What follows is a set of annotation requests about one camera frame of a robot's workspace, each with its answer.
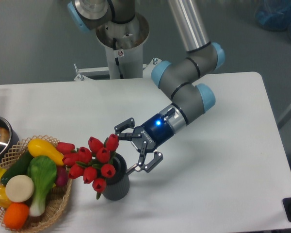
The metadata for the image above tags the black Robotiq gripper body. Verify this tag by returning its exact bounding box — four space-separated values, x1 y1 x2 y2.
132 114 174 152

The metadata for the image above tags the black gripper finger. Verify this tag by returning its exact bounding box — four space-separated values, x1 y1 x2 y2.
114 117 142 142
126 141 163 174

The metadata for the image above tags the red tulip bouquet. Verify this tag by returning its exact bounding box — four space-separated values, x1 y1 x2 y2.
56 134 119 199

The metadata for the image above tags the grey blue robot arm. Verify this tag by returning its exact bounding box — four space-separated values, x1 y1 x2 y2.
67 0 225 174

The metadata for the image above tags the dark grey ribbed vase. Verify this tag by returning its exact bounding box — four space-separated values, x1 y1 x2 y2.
102 153 130 201

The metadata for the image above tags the yellow squash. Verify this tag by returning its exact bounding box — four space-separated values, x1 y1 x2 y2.
27 138 64 166

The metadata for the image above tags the green bok choy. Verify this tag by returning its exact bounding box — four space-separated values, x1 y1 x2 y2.
27 155 57 217

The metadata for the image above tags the dark green cucumber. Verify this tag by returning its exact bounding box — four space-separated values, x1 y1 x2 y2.
0 150 33 185

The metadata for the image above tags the orange fruit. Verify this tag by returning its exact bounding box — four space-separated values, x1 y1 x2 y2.
3 202 29 230

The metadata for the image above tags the yellow bell pepper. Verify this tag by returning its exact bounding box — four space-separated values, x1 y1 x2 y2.
0 184 12 208

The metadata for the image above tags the blue plastic bag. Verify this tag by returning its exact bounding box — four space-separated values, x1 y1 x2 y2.
254 0 291 40

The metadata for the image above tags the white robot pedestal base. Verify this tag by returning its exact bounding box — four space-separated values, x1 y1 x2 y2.
74 13 161 81

